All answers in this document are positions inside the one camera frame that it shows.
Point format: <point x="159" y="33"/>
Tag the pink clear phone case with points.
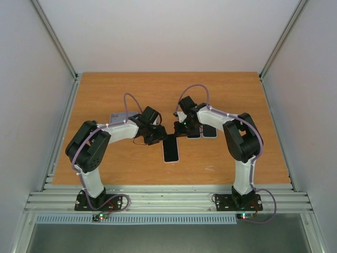
<point x="171" y="161"/>

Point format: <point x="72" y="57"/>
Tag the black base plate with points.
<point x="104" y="202"/>
<point x="226" y="202"/>

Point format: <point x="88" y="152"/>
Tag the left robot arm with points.
<point x="88" y="146"/>

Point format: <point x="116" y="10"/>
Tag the left aluminium corner post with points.
<point x="53" y="36"/>

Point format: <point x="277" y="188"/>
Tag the black phone pink edge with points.
<point x="194" y="136"/>

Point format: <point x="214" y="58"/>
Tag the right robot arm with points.
<point x="243" y="140"/>

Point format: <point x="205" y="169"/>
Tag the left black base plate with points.
<point x="104" y="202"/>

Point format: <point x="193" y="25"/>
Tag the small circuit board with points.
<point x="100" y="217"/>
<point x="246" y="216"/>

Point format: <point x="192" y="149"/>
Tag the aluminium front rail frame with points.
<point x="168" y="198"/>

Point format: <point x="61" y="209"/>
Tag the right small circuit board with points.
<point x="246" y="216"/>

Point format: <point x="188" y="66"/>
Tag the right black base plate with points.
<point x="226" y="202"/>

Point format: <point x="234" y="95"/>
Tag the aluminium corner post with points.
<point x="299" y="8"/>
<point x="53" y="36"/>

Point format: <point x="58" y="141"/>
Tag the grey slotted cable duct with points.
<point x="139" y="219"/>

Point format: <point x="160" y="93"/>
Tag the lavender phone case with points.
<point x="120" y="117"/>

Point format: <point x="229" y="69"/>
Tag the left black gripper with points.
<point x="161" y="135"/>

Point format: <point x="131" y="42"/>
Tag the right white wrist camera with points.
<point x="181" y="116"/>

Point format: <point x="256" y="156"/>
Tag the black phone blue edge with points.
<point x="209" y="131"/>

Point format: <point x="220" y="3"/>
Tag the left small circuit board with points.
<point x="100" y="217"/>

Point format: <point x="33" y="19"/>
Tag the right aluminium corner post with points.
<point x="299" y="8"/>

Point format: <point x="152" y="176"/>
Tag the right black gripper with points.
<point x="179" y="128"/>

